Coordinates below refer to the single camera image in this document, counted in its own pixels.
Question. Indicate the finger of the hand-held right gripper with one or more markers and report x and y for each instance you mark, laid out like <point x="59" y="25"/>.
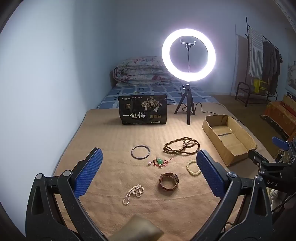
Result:
<point x="279" y="142"/>
<point x="255" y="157"/>

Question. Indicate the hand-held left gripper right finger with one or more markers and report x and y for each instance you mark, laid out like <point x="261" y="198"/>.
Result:
<point x="210" y="176"/>

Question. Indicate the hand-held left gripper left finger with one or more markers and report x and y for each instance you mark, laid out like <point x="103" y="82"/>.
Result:
<point x="89" y="172"/>

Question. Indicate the cardboard box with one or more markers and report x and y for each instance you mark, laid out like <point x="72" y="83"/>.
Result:
<point x="231" y="143"/>

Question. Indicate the dark metal bangle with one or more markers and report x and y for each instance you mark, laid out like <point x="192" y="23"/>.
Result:
<point x="131" y="152"/>

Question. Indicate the orange cardboard carton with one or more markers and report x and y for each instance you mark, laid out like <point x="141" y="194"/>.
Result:
<point x="279" y="113"/>

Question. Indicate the brown leather wristwatch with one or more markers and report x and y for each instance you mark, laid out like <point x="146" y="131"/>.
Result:
<point x="172" y="176"/>

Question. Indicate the green jade pendant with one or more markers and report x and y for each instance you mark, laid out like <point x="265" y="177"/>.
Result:
<point x="159" y="160"/>

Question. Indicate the yellow box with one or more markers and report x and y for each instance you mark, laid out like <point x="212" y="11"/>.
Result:
<point x="260" y="85"/>

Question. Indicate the black low metal rack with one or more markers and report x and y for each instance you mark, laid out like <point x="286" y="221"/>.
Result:
<point x="241" y="84"/>

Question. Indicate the black tripod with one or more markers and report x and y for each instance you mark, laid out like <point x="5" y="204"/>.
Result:
<point x="188" y="109"/>

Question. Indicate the black printed bag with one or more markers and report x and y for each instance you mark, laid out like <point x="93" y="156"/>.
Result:
<point x="134" y="115"/>

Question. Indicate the tan blurred object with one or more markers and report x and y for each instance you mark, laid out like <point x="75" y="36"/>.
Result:
<point x="136" y="229"/>

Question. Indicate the dark hanging clothes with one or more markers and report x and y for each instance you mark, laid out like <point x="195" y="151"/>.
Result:
<point x="270" y="64"/>

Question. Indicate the white knitted garment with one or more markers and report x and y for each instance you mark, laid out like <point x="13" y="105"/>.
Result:
<point x="255" y="53"/>

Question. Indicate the folded floral quilt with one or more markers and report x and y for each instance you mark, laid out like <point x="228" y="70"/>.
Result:
<point x="138" y="71"/>

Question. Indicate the black clothes rack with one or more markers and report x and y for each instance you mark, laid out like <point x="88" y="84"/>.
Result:
<point x="248" y="32"/>

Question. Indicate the phone holder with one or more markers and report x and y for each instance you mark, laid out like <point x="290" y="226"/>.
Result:
<point x="188" y="42"/>

